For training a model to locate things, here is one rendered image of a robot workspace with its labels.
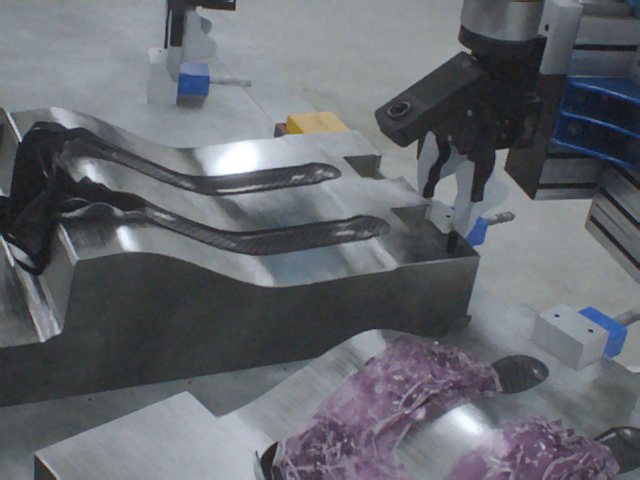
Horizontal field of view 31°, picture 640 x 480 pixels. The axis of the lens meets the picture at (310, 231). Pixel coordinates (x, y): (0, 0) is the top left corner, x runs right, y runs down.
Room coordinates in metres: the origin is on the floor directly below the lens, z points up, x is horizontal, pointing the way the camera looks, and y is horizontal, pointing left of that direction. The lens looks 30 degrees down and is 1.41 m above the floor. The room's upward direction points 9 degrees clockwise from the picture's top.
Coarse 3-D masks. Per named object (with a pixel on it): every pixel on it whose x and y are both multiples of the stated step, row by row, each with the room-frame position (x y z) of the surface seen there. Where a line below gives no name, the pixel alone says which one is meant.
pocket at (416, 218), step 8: (392, 208) 0.97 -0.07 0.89; (400, 208) 0.98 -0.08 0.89; (408, 208) 0.98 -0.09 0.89; (416, 208) 0.99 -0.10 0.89; (424, 208) 0.99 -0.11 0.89; (400, 216) 0.98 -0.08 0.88; (408, 216) 0.98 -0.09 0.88; (416, 216) 0.99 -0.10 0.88; (424, 216) 0.99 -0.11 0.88; (408, 224) 0.98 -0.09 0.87; (416, 224) 0.99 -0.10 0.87; (424, 224) 0.99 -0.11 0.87; (432, 224) 0.98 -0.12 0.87; (416, 232) 0.98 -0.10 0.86; (424, 232) 0.98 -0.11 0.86; (432, 232) 0.97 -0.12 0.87; (440, 232) 0.97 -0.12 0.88
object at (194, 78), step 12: (156, 60) 1.33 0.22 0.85; (156, 72) 1.32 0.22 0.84; (168, 72) 1.32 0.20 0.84; (180, 72) 1.33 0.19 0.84; (192, 72) 1.34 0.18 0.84; (204, 72) 1.35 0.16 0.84; (156, 84) 1.32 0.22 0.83; (168, 84) 1.32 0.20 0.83; (180, 84) 1.33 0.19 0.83; (192, 84) 1.33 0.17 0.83; (204, 84) 1.34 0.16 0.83; (216, 84) 1.36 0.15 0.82; (228, 84) 1.36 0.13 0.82; (240, 84) 1.36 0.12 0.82; (156, 96) 1.32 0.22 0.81; (168, 96) 1.32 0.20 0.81
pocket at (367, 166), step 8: (352, 160) 1.07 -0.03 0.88; (360, 160) 1.08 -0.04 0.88; (368, 160) 1.08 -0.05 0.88; (376, 160) 1.08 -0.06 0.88; (360, 168) 1.08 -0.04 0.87; (368, 168) 1.08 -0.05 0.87; (376, 168) 1.08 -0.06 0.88; (368, 176) 1.08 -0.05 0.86; (376, 176) 1.08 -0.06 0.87; (384, 176) 1.07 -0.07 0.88
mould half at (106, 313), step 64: (0, 192) 0.93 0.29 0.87; (192, 192) 0.94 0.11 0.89; (256, 192) 0.97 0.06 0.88; (320, 192) 0.99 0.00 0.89; (384, 192) 1.00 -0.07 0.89; (0, 256) 0.83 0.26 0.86; (64, 256) 0.75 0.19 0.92; (128, 256) 0.75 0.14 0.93; (192, 256) 0.79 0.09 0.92; (256, 256) 0.86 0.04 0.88; (320, 256) 0.87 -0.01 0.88; (384, 256) 0.88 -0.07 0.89; (448, 256) 0.90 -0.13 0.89; (0, 320) 0.74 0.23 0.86; (64, 320) 0.73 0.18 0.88; (128, 320) 0.75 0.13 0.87; (192, 320) 0.78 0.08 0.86; (256, 320) 0.81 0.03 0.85; (320, 320) 0.84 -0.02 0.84; (384, 320) 0.87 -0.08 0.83; (448, 320) 0.90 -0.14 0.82; (0, 384) 0.71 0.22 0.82; (64, 384) 0.73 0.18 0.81; (128, 384) 0.76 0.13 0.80
